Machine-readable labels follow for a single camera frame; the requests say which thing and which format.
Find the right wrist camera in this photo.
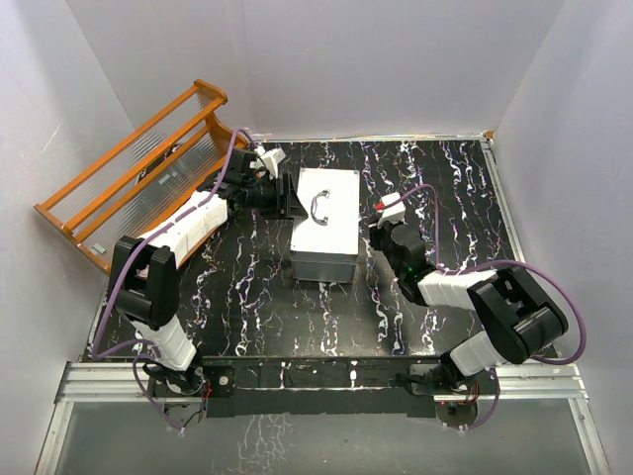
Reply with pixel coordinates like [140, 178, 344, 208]
[376, 193, 406, 229]

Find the wooden shelf rack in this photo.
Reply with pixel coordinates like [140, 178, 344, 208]
[34, 79, 247, 273]

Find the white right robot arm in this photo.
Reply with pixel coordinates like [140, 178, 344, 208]
[369, 222, 569, 393]

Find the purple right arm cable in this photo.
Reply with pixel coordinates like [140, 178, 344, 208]
[395, 183, 588, 430]

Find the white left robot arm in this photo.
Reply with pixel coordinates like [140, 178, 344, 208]
[103, 147, 308, 395]

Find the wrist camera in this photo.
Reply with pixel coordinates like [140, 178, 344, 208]
[255, 145, 286, 179]
[376, 193, 406, 229]

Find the silver metal medicine case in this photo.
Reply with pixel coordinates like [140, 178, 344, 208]
[290, 168, 360, 283]

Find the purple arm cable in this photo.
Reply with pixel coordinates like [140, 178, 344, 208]
[91, 128, 263, 430]
[395, 183, 588, 430]

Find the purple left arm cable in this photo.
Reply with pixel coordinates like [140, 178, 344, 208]
[91, 128, 263, 430]

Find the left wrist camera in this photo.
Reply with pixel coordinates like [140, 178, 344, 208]
[255, 145, 286, 179]

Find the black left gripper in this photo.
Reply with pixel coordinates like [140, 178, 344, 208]
[243, 174, 307, 221]

